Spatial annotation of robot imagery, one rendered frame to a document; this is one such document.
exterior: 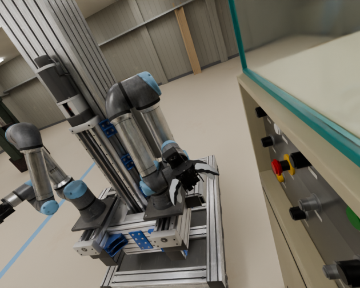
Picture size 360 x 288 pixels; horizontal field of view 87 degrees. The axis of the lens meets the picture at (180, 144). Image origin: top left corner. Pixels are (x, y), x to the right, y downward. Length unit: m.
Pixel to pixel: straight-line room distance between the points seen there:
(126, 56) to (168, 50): 1.99
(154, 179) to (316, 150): 0.66
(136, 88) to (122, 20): 9.04
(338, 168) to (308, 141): 0.05
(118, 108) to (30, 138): 0.52
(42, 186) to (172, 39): 8.55
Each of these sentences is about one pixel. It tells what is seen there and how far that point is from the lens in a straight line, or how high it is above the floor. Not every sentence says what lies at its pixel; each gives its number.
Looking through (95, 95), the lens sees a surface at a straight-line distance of 1.05.
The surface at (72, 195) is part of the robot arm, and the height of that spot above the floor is 0.92.
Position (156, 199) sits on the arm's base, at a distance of 1.03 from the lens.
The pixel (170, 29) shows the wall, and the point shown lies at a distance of 9.27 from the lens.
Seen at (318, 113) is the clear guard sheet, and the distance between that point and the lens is 0.27.
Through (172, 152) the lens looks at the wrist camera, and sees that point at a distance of 0.58.
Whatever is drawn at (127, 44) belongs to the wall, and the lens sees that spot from 9.79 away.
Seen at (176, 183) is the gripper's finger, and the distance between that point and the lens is 0.58.
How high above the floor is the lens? 1.41
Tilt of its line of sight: 26 degrees down
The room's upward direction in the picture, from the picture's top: 23 degrees counter-clockwise
